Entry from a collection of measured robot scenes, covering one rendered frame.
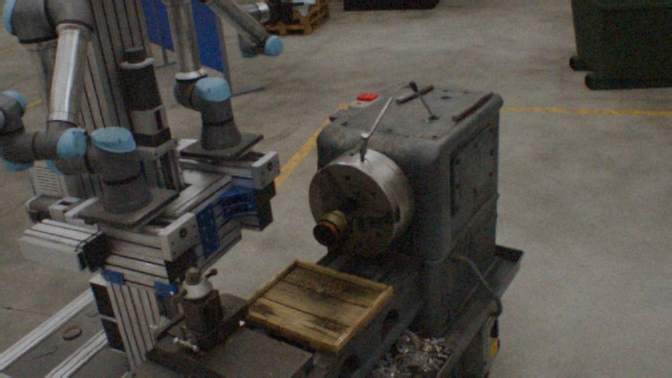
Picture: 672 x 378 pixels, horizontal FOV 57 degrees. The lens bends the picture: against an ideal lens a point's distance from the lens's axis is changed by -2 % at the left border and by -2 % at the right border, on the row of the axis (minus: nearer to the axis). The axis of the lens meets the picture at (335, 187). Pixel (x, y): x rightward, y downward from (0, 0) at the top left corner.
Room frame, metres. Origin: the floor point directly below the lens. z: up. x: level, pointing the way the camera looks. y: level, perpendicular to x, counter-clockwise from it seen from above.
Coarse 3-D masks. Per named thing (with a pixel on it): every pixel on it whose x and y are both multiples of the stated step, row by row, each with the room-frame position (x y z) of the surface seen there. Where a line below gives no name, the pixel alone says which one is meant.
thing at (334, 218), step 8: (328, 216) 1.61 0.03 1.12; (336, 216) 1.61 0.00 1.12; (344, 216) 1.63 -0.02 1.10; (320, 224) 1.58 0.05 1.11; (328, 224) 1.58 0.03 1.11; (336, 224) 1.58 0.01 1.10; (344, 224) 1.60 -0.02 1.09; (320, 232) 1.62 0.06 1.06; (328, 232) 1.57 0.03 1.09; (336, 232) 1.57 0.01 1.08; (344, 232) 1.60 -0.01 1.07; (320, 240) 1.59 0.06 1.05; (328, 240) 1.60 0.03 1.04; (336, 240) 1.57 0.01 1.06
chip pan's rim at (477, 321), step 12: (504, 252) 2.17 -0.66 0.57; (516, 252) 2.14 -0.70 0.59; (516, 264) 2.05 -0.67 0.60; (480, 288) 1.97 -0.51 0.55; (504, 288) 1.98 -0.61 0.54; (492, 300) 1.86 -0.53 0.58; (480, 312) 1.77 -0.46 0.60; (456, 324) 1.78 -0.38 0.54; (480, 324) 1.78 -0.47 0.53; (420, 336) 1.73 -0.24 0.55; (444, 336) 1.72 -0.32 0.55; (468, 336) 1.70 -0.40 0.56; (456, 348) 1.60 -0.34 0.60; (456, 360) 1.62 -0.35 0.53; (444, 372) 1.54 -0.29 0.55
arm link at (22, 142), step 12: (12, 132) 1.47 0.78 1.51; (24, 132) 1.49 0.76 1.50; (0, 144) 1.46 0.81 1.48; (12, 144) 1.46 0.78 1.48; (24, 144) 1.46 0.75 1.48; (0, 156) 1.47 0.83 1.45; (12, 156) 1.46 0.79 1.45; (24, 156) 1.46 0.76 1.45; (12, 168) 1.46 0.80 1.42; (24, 168) 1.47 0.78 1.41
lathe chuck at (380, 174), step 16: (336, 160) 1.75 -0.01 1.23; (352, 160) 1.72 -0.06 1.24; (368, 160) 1.72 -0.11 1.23; (320, 176) 1.76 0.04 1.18; (336, 176) 1.72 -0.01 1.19; (352, 176) 1.69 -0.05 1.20; (368, 176) 1.66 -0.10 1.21; (384, 176) 1.67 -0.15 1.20; (320, 192) 1.77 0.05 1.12; (352, 192) 1.69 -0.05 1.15; (368, 192) 1.66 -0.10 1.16; (384, 192) 1.63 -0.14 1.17; (400, 192) 1.67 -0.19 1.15; (352, 208) 1.77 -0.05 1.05; (384, 208) 1.63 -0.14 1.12; (400, 208) 1.64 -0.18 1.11; (400, 224) 1.63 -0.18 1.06; (352, 240) 1.70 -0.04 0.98; (368, 240) 1.67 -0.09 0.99; (384, 240) 1.63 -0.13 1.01; (368, 256) 1.67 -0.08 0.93
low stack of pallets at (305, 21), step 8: (328, 0) 10.48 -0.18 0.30; (312, 8) 9.78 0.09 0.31; (328, 8) 10.44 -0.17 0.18; (296, 16) 9.43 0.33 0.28; (304, 16) 9.39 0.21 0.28; (312, 16) 9.92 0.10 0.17; (320, 16) 10.02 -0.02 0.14; (328, 16) 10.45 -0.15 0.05; (264, 24) 9.66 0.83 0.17; (272, 24) 9.72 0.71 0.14; (280, 24) 9.51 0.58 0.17; (288, 24) 9.54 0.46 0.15; (296, 24) 9.53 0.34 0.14; (304, 24) 9.41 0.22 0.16; (312, 24) 9.94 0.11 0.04; (320, 24) 9.98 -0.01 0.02; (280, 32) 9.51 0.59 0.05; (288, 32) 9.64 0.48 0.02; (304, 32) 9.40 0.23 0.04; (312, 32) 9.50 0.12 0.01
